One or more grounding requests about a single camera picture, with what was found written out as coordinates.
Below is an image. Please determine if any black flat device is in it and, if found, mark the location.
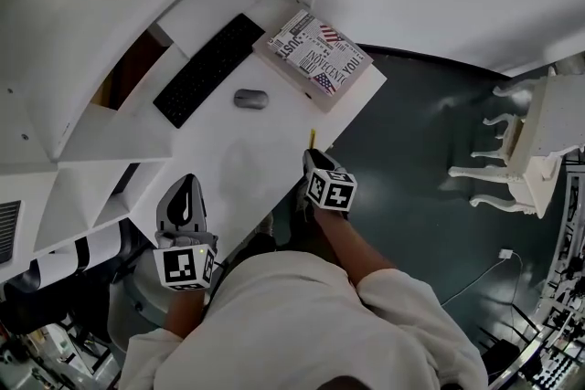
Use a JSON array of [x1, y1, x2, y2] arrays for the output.
[[109, 161, 142, 198]]

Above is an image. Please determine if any white and black machine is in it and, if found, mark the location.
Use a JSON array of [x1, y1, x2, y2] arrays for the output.
[[0, 225, 125, 290]]

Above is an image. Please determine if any person's dark trouser leg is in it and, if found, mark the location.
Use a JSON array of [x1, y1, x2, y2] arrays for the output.
[[232, 209, 342, 266]]

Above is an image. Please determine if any grey vent grille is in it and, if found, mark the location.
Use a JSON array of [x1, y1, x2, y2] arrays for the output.
[[0, 199, 22, 265]]

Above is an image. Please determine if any white desk with hutch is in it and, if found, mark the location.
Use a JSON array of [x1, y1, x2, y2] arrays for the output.
[[0, 0, 389, 290]]

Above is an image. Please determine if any white ornate side table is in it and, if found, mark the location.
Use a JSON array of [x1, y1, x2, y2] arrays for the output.
[[447, 65, 585, 221]]

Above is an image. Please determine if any cluttered white shelf rack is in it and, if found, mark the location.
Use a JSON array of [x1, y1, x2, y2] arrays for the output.
[[520, 163, 585, 390]]

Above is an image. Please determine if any person's left forearm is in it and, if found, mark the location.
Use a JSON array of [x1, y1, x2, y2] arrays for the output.
[[162, 287, 207, 340]]

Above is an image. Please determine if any black keyboard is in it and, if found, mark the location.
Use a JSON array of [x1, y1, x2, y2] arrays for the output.
[[152, 12, 267, 130]]

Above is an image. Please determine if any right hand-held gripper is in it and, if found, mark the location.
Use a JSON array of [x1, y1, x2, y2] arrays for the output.
[[302, 148, 358, 213]]

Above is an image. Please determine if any grey round stool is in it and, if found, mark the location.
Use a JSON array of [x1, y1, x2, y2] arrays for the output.
[[108, 249, 212, 353]]

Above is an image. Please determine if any person's white sweatshirt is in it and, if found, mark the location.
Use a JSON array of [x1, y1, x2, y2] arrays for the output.
[[120, 249, 491, 390]]

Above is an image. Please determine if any grey computer mouse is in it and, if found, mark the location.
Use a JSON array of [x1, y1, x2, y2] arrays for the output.
[[233, 88, 270, 111]]

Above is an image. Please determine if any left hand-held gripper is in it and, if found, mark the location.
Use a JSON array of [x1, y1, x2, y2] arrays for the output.
[[153, 173, 218, 291]]

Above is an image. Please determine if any person's right forearm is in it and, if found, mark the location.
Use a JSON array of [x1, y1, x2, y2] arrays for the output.
[[312, 205, 398, 290]]

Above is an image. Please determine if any white charger cable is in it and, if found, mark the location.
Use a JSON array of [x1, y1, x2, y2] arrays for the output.
[[437, 247, 526, 317]]

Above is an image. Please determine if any pink box with printed lid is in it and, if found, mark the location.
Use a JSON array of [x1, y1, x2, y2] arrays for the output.
[[251, 8, 376, 115]]

